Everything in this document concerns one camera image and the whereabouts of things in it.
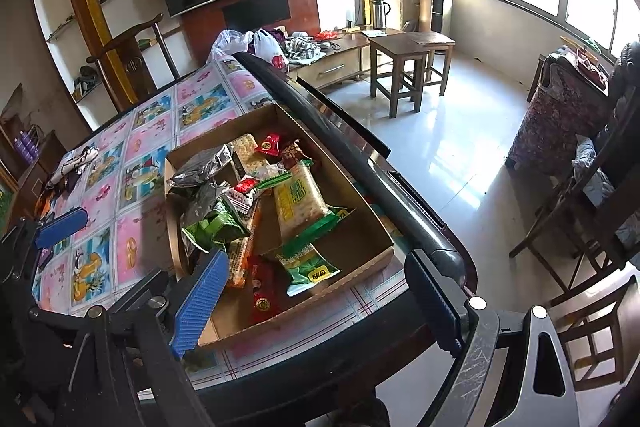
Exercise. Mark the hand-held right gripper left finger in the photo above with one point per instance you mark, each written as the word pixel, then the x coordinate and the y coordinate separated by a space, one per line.
pixel 200 302

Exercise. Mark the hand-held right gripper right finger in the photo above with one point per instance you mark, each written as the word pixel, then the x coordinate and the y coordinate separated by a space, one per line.
pixel 435 302

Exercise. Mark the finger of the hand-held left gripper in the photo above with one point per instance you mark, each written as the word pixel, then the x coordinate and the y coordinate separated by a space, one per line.
pixel 62 227

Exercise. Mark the red snack packet gold emblem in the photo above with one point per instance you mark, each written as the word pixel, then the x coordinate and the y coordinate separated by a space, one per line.
pixel 269 144
pixel 262 304

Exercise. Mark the orange biscuit stick packet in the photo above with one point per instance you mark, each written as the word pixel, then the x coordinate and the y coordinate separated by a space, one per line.
pixel 242 252

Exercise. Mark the dark red snack packet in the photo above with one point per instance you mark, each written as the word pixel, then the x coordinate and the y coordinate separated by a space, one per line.
pixel 260 269

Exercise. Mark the dark silver foil snack packet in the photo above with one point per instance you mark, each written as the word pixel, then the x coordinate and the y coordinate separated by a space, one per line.
pixel 205 202

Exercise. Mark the shallow cardboard box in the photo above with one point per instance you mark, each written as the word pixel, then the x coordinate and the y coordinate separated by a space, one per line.
pixel 360 229

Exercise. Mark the large green pea snack packet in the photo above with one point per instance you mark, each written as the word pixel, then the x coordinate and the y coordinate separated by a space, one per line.
pixel 307 269

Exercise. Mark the white red snack packet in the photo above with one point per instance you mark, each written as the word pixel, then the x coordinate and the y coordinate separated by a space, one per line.
pixel 245 189

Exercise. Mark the clear silver snack packet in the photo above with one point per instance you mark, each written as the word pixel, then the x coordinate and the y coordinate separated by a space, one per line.
pixel 200 167

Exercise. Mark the cracker packet with green label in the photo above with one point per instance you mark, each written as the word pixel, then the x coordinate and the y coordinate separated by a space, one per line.
pixel 300 202

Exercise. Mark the clear snack packet green ends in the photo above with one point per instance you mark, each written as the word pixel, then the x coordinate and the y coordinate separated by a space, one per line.
pixel 272 179

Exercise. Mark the brown red snack packet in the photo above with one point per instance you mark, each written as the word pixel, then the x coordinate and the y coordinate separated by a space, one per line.
pixel 292 153

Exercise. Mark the black white patterned pouch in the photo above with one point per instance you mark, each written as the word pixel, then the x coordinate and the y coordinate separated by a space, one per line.
pixel 75 164

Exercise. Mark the dark wooden side cabinet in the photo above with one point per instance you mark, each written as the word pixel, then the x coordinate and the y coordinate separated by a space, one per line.
pixel 40 167

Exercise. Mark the small green pea snack packet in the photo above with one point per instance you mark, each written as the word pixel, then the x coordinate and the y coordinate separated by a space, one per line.
pixel 215 229

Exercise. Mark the purple bottle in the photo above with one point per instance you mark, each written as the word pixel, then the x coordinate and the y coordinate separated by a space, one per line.
pixel 21 148
pixel 31 146

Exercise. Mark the pink fruit print tablecloth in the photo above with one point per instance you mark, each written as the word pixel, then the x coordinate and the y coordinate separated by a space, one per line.
pixel 150 127

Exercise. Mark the dark wooden dining chair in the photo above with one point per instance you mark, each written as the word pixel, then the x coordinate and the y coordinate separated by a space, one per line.
pixel 600 302
pixel 615 127

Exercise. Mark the dark wooden armchair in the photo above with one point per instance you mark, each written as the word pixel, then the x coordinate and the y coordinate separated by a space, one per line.
pixel 132 67

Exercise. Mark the grey blue cloth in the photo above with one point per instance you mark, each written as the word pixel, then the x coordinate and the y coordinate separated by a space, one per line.
pixel 595 177

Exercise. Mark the black glass dining table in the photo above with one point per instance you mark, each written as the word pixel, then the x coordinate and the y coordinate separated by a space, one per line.
pixel 300 92

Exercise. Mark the low wooden television cabinet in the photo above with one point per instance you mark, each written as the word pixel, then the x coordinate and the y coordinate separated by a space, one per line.
pixel 330 69

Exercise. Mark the brown wooden stool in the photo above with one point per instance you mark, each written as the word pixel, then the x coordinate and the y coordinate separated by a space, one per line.
pixel 400 44
pixel 435 38

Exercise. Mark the small wooden chair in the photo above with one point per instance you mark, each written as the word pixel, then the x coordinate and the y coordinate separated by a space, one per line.
pixel 537 62

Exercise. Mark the white plastic bag red print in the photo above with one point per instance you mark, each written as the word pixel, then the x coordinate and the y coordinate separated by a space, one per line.
pixel 267 47

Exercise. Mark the plaid cloth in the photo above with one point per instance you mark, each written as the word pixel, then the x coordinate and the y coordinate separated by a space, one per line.
pixel 300 52

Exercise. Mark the steel electric kettle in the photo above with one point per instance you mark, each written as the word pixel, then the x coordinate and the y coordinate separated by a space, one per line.
pixel 380 14

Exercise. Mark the black jacket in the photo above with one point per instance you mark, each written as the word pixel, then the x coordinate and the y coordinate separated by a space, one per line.
pixel 625 72

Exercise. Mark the black wall panel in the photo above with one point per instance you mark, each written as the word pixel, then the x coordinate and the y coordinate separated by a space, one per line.
pixel 255 9

